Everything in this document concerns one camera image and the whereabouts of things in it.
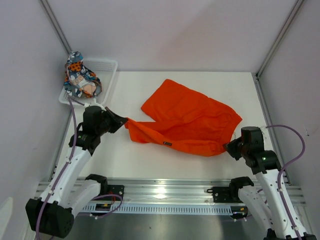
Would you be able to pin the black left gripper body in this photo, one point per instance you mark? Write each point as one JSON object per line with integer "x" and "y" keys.
{"x": 102, "y": 128}

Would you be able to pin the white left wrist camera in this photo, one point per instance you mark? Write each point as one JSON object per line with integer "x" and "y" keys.
{"x": 94, "y": 103}

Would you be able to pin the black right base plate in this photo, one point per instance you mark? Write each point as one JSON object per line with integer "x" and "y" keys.
{"x": 223, "y": 194}

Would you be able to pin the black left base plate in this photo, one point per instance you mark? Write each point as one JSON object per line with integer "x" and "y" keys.
{"x": 114, "y": 189}

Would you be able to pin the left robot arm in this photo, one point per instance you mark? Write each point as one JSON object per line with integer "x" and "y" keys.
{"x": 54, "y": 211}

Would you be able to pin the patterned multicolour shorts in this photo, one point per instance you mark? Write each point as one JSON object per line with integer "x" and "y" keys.
{"x": 80, "y": 82}

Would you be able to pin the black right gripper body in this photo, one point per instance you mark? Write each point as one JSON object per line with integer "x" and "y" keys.
{"x": 243, "y": 148}

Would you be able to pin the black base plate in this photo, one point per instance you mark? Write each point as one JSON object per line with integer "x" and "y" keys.
{"x": 223, "y": 194}
{"x": 114, "y": 189}

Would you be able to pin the white plastic basket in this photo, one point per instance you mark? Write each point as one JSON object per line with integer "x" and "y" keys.
{"x": 105, "y": 71}

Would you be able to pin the orange shorts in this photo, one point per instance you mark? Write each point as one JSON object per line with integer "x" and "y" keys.
{"x": 185, "y": 120}

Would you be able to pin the white slotted cable duct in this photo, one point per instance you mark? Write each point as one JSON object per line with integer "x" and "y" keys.
{"x": 174, "y": 209}

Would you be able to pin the aluminium mounting rail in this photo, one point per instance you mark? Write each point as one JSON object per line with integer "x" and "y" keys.
{"x": 168, "y": 192}

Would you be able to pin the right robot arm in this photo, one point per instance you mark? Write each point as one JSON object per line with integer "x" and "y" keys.
{"x": 275, "y": 213}

